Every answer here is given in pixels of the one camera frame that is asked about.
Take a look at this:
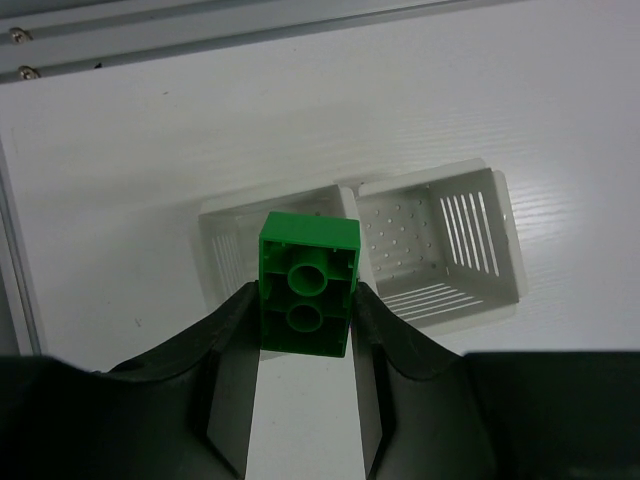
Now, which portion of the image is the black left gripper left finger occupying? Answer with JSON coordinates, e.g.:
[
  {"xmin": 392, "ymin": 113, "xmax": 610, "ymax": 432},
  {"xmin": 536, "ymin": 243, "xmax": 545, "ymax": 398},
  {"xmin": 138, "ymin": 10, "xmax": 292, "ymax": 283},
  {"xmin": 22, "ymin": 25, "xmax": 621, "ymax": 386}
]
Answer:
[{"xmin": 1, "ymin": 282, "xmax": 260, "ymax": 479}]

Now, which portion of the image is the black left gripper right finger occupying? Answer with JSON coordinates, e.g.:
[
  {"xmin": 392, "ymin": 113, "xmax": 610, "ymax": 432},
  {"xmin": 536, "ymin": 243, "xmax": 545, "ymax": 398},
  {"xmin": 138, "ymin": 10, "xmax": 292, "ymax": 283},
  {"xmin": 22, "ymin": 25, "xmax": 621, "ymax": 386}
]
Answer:
[{"xmin": 352, "ymin": 283, "xmax": 639, "ymax": 479}]

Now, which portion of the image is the green two-by-two lego brick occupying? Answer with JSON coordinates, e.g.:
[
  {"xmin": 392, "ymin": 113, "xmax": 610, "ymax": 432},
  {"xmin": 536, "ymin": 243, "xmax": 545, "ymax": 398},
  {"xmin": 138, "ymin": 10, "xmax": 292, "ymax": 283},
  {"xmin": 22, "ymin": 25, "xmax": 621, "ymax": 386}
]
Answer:
[{"xmin": 258, "ymin": 211, "xmax": 361, "ymax": 358}]

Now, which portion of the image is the white slotted bin right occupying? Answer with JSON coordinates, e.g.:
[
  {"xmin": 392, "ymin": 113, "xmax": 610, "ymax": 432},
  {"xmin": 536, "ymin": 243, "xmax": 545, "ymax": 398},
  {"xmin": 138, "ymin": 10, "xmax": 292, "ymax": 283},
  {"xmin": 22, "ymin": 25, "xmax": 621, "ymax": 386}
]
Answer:
[{"xmin": 355, "ymin": 159, "xmax": 528, "ymax": 336}]

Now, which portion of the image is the white slotted bin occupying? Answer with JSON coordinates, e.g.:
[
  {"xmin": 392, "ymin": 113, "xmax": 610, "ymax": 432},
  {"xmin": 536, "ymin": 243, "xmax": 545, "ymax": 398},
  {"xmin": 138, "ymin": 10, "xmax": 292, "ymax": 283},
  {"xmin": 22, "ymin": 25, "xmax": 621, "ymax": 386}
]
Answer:
[
  {"xmin": 355, "ymin": 159, "xmax": 528, "ymax": 336},
  {"xmin": 192, "ymin": 179, "xmax": 357, "ymax": 311}
]

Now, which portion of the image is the white slotted bin left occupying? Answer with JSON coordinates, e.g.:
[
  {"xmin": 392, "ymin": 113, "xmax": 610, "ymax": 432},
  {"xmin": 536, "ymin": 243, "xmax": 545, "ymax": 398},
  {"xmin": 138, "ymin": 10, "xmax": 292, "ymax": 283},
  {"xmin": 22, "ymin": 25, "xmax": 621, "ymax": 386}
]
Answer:
[{"xmin": 192, "ymin": 179, "xmax": 357, "ymax": 311}]

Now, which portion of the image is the aluminium frame rail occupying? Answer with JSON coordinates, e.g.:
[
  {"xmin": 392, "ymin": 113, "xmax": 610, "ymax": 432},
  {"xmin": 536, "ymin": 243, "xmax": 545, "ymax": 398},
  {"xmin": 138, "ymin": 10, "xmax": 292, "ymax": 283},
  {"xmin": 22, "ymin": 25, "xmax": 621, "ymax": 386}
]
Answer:
[{"xmin": 0, "ymin": 0, "xmax": 461, "ymax": 86}]

